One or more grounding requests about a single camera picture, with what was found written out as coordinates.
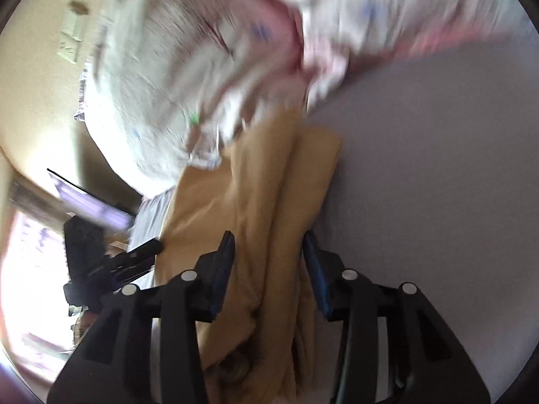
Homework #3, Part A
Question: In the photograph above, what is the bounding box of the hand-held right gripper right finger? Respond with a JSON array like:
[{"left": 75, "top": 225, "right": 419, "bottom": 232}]
[{"left": 303, "top": 231, "right": 492, "bottom": 404}]

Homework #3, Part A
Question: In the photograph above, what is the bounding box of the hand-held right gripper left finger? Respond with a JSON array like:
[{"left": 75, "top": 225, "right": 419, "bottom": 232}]
[{"left": 47, "top": 231, "right": 236, "bottom": 404}]

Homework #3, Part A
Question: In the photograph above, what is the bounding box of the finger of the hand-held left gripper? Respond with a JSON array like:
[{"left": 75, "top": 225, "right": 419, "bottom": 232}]
[{"left": 103, "top": 239, "right": 164, "bottom": 268}]

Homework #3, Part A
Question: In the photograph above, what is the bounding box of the tan cloth garment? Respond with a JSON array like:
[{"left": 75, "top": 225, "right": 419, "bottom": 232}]
[{"left": 154, "top": 107, "right": 343, "bottom": 404}]

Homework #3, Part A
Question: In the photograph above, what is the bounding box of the flat screen monitor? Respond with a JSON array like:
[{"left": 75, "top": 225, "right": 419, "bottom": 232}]
[{"left": 46, "top": 168, "right": 136, "bottom": 233}]

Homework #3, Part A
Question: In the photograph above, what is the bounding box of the lavender bed sheet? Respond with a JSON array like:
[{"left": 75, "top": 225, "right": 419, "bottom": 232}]
[{"left": 126, "top": 34, "right": 539, "bottom": 404}]

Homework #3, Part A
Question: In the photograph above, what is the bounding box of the white printed blanket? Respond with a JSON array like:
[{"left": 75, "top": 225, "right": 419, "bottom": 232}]
[{"left": 73, "top": 0, "right": 532, "bottom": 188}]

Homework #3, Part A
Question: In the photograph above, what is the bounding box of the white wall switch plate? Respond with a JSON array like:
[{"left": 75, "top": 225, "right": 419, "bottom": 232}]
[{"left": 57, "top": 8, "right": 91, "bottom": 65}]

